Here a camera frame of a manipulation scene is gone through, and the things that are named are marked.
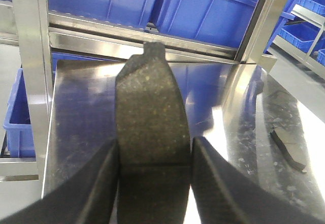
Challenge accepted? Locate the right blue plastic bin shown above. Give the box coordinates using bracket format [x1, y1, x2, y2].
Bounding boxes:
[154, 0, 313, 54]

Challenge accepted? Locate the blue floor bin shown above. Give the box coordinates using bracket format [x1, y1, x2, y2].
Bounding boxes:
[3, 68, 36, 158]

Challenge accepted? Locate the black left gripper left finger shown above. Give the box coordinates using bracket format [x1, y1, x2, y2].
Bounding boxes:
[1, 140, 119, 223]

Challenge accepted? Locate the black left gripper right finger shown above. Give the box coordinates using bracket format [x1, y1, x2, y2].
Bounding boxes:
[191, 136, 322, 223]

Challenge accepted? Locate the grey brake pad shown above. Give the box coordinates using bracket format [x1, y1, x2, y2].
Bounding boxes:
[115, 43, 190, 223]

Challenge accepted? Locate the steel rack frame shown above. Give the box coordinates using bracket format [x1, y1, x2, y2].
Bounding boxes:
[1, 0, 287, 183]

